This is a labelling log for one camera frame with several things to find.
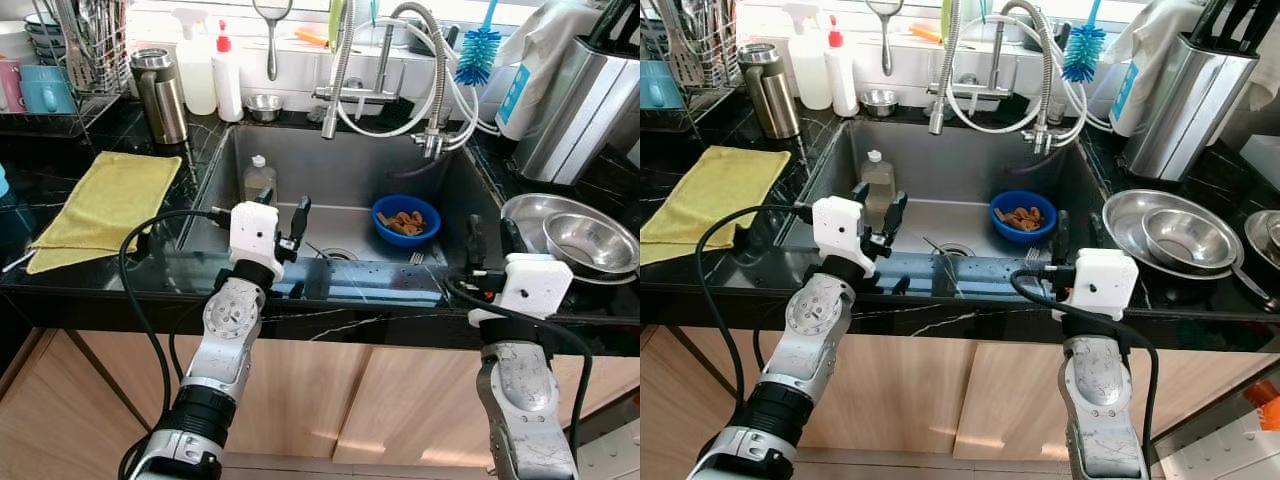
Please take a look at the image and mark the pink mug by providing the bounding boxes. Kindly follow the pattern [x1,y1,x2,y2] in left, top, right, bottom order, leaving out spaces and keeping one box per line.
[0,57,26,113]

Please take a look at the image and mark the chrome spring hose spray head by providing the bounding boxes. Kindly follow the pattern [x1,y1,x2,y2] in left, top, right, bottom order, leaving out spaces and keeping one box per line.
[928,0,966,136]
[320,0,359,141]

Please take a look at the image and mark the white plastic container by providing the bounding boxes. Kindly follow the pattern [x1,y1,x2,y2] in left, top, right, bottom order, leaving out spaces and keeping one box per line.
[1240,133,1280,191]

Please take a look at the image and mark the stainless steel knife block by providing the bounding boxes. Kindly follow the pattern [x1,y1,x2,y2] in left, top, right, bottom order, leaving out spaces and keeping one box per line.
[510,35,641,186]
[1122,30,1259,181]

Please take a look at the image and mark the stainless steel sink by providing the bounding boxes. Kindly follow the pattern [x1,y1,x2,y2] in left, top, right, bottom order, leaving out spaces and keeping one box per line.
[180,122,506,269]
[780,118,1111,263]

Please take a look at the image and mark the blue bottle brush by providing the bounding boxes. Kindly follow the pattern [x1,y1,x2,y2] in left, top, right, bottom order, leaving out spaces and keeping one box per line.
[455,0,503,87]
[1062,0,1108,83]

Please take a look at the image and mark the white bottle red cap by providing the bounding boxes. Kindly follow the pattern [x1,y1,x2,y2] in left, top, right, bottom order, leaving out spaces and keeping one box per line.
[212,20,246,123]
[825,15,861,119]

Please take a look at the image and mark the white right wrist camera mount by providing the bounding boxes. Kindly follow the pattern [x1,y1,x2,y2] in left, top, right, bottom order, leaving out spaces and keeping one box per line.
[1052,248,1141,323]
[468,252,575,331]

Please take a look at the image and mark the blue mug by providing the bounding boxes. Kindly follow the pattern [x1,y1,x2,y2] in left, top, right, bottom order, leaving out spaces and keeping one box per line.
[640,60,689,111]
[18,63,79,116]

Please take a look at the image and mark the light wood cabinet door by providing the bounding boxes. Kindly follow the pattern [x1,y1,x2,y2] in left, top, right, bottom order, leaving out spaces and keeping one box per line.
[335,345,641,471]
[0,330,136,480]
[690,330,986,466]
[60,335,373,466]
[955,340,1280,466]
[640,325,761,480]

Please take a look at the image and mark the orange plastic object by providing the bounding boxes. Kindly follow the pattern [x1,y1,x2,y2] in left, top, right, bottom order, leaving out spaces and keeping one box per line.
[1245,380,1280,431]

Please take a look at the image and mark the steel thermos flask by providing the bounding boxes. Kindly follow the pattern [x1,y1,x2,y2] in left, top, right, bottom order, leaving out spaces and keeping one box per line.
[130,47,191,146]
[738,43,803,141]

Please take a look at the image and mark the steel wire dish rack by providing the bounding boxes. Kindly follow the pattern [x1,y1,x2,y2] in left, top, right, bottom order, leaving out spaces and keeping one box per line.
[0,0,131,138]
[640,0,741,126]

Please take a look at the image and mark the blue plastic bowl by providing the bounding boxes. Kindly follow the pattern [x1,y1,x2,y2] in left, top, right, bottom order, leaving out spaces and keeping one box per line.
[371,193,443,248]
[990,190,1059,244]

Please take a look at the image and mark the deep steel bowl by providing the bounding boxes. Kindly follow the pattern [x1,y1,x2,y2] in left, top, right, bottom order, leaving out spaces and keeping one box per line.
[543,210,639,276]
[1143,207,1241,273]

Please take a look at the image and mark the steel round skimmer ladle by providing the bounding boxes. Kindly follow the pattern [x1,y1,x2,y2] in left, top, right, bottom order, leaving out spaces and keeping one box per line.
[252,0,295,81]
[865,0,906,77]

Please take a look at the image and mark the white draped cloth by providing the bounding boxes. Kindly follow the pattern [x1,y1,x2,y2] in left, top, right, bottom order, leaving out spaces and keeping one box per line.
[1105,0,1280,111]
[497,0,641,91]

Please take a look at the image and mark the wide steel plate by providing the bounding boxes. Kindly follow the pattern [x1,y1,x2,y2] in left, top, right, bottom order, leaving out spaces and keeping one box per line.
[1102,188,1246,281]
[500,192,641,286]

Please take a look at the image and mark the brown food scraps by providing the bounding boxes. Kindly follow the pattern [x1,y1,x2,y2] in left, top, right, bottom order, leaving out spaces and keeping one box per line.
[378,208,428,237]
[997,204,1044,233]

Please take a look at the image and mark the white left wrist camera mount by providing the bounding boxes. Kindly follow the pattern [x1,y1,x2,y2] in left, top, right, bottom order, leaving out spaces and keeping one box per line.
[810,196,873,263]
[228,200,284,269]

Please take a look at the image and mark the yellow dish cloth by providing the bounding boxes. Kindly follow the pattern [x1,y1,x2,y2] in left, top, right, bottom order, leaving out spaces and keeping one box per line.
[27,150,184,276]
[640,145,793,266]

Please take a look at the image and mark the white water filter blue label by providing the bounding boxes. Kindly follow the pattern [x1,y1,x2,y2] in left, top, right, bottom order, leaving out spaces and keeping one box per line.
[495,55,546,141]
[1108,55,1156,138]

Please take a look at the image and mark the chrome upright mixer tap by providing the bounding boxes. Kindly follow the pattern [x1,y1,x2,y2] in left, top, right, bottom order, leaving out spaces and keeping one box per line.
[925,15,1011,121]
[312,20,401,126]

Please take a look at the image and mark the chrome spring gooseneck tap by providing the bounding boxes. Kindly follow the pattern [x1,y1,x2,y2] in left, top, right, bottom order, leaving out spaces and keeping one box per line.
[385,2,459,159]
[995,0,1066,156]

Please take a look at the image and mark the clear soap bottle white cap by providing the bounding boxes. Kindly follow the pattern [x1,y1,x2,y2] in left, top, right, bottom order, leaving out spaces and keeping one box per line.
[243,154,279,206]
[862,150,898,201]

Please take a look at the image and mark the white spray bottle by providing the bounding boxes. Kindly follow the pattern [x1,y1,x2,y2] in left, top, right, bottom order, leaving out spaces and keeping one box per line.
[783,3,833,111]
[172,8,219,116]

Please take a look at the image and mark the small steel dish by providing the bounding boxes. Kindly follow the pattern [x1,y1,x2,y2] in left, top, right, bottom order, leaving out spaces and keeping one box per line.
[1243,208,1280,271]

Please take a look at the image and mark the steel spoon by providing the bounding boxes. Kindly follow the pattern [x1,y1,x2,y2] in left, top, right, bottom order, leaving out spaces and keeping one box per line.
[1228,262,1269,303]

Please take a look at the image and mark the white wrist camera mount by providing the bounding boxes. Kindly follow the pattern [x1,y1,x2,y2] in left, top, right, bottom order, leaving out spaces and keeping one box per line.
[228,200,284,269]
[810,196,873,263]
[468,252,575,331]
[1052,248,1141,323]

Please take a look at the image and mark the white flexible hose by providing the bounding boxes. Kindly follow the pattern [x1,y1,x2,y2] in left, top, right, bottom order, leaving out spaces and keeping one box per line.
[945,10,1091,136]
[335,15,481,141]
[445,80,506,141]
[1055,75,1116,136]

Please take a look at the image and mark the white ceramic bowl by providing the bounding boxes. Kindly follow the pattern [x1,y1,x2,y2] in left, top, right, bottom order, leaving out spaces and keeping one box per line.
[640,10,669,59]
[22,12,69,63]

